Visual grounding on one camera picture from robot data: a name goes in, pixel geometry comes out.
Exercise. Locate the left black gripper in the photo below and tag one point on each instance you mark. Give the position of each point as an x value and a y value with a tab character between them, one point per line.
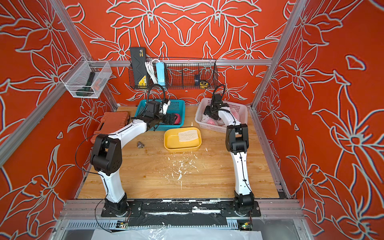
167	121

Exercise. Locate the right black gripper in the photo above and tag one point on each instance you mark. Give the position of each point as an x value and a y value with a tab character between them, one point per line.
207	111

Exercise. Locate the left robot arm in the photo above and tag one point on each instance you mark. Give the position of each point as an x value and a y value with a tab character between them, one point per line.
107	155

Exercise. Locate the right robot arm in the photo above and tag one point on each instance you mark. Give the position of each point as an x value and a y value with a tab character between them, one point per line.
237	144

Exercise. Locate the teal plastic basket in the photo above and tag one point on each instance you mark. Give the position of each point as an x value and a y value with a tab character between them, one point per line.
176	107

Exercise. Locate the yellow plastic tray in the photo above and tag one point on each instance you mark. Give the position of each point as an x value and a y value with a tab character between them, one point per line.
172	144

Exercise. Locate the yellow tape measure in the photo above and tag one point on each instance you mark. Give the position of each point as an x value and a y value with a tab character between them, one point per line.
203	84

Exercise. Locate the pink plastic basket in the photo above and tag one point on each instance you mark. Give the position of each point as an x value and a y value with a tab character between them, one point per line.
239	111

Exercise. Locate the small grey metal part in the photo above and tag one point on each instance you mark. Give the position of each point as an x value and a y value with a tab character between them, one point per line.
140	145

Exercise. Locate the light blue power bank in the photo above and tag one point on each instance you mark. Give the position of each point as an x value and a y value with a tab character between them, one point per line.
161	72

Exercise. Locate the orange tool case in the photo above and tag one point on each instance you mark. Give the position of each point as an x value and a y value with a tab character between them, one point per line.
111	122

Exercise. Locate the black rectangular device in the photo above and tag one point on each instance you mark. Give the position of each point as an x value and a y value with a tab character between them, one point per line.
138	60

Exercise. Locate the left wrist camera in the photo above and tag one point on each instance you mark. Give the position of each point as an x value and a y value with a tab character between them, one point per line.
165	106

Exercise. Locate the black wire wall basket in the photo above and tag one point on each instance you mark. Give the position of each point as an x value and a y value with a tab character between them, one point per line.
182	73

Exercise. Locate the dark green tool handle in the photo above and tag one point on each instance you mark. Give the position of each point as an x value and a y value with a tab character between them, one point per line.
86	90

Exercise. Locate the clear acrylic wall box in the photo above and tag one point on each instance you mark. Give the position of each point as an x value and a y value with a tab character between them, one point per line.
77	75

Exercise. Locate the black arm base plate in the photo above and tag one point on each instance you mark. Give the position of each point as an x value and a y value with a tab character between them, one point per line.
136	208

